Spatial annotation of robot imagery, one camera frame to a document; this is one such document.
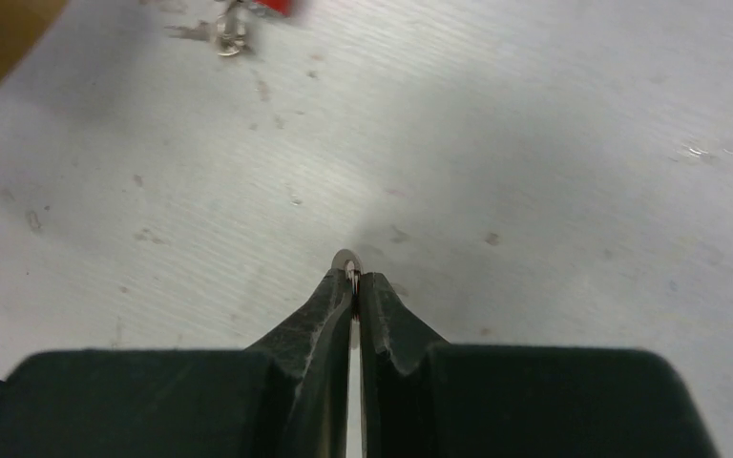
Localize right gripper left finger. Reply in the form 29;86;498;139
0;269;353;457

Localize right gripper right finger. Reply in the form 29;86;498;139
357;273;718;457

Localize red lock keys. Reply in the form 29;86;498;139
165;0;257;58

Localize red cable padlock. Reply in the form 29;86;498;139
250;0;295;17

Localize silver keys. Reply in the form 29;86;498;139
331;248;363;295

